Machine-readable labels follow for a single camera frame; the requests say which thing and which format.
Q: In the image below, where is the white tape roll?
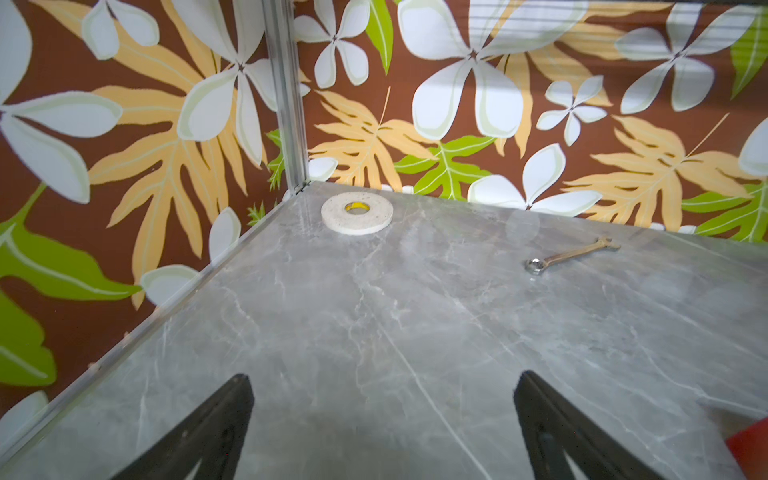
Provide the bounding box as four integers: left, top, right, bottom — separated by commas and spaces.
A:
321, 192, 394, 236

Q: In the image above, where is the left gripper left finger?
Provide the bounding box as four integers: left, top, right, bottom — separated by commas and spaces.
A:
114, 374, 254, 479

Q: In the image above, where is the aluminium frame post left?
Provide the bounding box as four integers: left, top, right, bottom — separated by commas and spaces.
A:
262, 1, 309, 196

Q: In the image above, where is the red lego brick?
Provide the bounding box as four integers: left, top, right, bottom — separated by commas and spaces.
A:
726, 418, 768, 480

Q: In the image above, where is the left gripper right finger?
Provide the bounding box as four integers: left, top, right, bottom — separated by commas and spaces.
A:
514, 370, 663, 480

